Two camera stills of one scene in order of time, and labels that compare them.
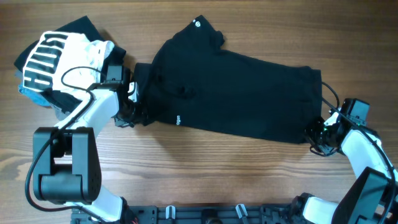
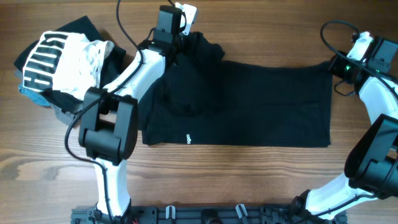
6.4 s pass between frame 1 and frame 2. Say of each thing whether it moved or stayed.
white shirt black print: stayed
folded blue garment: stayed
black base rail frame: stayed
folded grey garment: stayed
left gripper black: moved
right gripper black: moved
